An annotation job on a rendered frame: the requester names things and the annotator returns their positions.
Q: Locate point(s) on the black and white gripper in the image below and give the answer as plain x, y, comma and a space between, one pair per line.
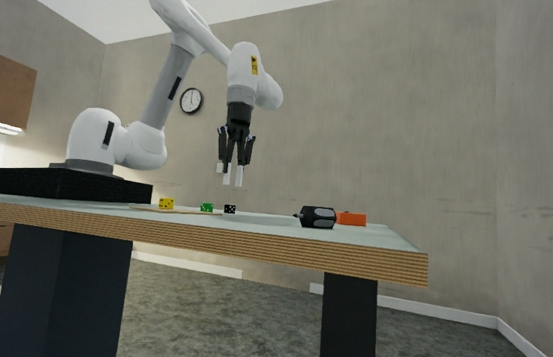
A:
237, 127

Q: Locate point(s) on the beige mat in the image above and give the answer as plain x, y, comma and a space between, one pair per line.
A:
176, 211

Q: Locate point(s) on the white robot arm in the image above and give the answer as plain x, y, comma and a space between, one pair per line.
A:
97, 140

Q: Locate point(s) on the green die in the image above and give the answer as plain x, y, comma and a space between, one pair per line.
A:
206, 207

